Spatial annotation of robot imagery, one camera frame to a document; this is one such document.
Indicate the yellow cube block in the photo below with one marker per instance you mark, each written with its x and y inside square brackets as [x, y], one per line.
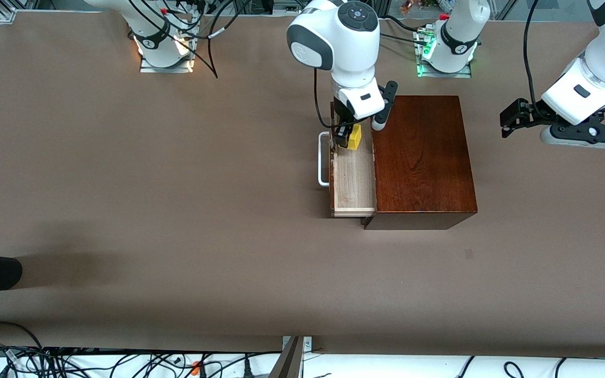
[355, 138]

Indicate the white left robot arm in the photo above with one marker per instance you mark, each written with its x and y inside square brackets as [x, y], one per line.
[460, 31]

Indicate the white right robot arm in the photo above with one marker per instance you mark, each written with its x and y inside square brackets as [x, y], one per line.
[344, 47]

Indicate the dark brown wooden cabinet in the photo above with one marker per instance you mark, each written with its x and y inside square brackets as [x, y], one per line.
[423, 157]

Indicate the grey power strip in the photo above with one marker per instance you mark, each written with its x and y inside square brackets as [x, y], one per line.
[289, 6]

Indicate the dark angled metal bar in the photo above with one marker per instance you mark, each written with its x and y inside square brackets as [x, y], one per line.
[288, 362]

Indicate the orange plug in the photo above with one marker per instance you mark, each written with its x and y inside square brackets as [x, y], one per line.
[196, 367]

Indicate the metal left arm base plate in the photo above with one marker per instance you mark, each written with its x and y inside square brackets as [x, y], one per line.
[441, 74]

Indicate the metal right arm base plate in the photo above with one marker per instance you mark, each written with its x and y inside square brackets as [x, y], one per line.
[166, 68]

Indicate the silver metal bracket plate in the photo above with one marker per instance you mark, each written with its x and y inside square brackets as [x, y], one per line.
[308, 344]

